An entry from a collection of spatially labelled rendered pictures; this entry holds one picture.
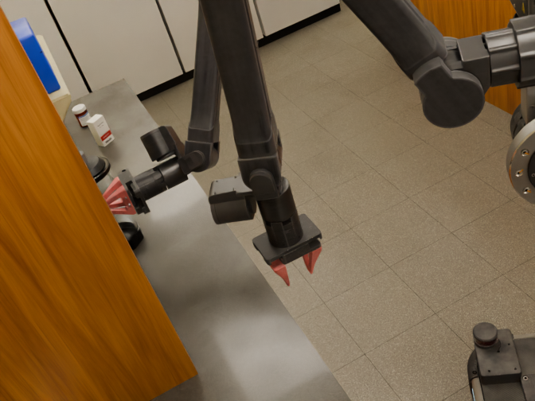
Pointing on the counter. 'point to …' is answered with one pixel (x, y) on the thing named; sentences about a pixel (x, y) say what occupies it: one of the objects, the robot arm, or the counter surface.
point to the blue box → (36, 54)
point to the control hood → (61, 99)
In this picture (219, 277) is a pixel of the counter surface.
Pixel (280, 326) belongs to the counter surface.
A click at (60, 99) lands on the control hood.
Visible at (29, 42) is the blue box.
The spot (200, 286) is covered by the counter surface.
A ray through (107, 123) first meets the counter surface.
